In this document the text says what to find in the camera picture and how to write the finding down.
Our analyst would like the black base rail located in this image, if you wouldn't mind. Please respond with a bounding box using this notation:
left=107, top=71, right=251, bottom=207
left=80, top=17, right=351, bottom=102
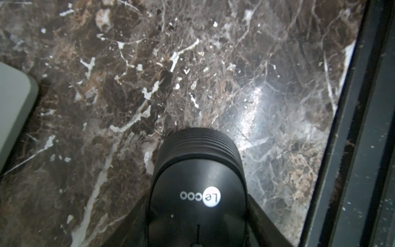
left=300, top=1, right=395, bottom=247

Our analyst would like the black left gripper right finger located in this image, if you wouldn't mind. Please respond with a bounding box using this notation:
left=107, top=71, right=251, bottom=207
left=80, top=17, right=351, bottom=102
left=246, top=195, right=293, bottom=247

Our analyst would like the black wireless mouse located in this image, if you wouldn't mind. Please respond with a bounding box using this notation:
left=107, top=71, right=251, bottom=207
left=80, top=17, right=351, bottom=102
left=147, top=128, right=248, bottom=247

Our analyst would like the silver laptop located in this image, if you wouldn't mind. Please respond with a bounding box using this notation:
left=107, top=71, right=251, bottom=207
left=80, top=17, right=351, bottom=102
left=1, top=63, right=39, bottom=169

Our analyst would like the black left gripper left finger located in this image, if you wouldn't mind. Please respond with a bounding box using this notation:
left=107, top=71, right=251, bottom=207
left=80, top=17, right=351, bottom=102
left=101, top=195, right=148, bottom=247

